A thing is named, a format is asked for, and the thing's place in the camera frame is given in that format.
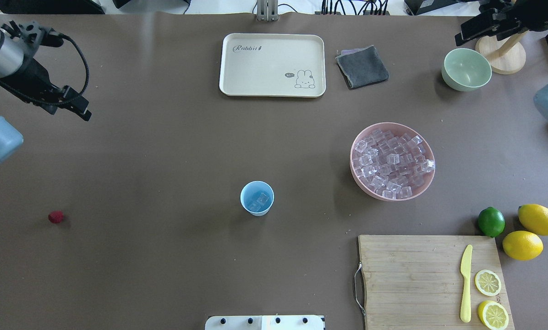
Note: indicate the green lime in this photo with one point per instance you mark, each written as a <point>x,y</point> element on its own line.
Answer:
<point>491,222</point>

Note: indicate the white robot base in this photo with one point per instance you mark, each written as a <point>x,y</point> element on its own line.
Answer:
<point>266,322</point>

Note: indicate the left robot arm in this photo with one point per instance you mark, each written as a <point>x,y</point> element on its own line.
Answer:
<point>19,43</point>

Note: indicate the yellow plastic knife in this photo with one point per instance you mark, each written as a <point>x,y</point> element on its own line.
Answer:
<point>465,270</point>

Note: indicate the green bowl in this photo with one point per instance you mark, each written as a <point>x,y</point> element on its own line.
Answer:
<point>465,70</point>

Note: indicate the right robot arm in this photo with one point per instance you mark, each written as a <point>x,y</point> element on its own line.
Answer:
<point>534,13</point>

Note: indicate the yellow lemon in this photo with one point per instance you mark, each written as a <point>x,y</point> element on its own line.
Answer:
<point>522,245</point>
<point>534,218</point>

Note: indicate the red strawberry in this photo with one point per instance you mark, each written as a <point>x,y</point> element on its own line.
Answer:
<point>56,217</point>

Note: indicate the clear ice cubes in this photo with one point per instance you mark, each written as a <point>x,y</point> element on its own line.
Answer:
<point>391,163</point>

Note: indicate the lemon half upper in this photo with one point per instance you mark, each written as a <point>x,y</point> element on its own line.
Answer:
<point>488,283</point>

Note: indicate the lemon half lower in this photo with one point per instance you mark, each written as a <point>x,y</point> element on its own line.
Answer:
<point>493,315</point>

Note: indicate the pink bowl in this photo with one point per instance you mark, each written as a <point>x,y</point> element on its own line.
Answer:
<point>391,161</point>

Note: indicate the yellow lemon far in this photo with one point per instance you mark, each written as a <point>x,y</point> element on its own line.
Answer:
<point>534,218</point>

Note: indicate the wooden cup stand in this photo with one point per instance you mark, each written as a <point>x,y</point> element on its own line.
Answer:
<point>506,56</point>

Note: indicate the grey folded cloth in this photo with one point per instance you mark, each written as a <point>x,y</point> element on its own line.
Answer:
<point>362,66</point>

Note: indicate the yellow lemon near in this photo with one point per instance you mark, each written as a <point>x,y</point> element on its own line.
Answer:
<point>522,245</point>

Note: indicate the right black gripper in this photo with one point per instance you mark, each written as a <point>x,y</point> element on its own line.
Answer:
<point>517,19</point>

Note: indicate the light blue cup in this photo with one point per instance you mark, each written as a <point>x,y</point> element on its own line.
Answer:
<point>257,197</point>

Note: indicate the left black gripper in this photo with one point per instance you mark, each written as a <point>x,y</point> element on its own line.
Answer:
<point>32,79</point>

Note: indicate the cream rabbit tray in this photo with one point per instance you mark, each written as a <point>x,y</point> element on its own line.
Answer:
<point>273,65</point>

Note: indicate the lemon half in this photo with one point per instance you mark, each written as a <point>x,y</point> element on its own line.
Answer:
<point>488,283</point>
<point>493,315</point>

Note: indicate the wooden cutting board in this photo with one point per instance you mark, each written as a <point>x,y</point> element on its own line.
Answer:
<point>413,282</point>

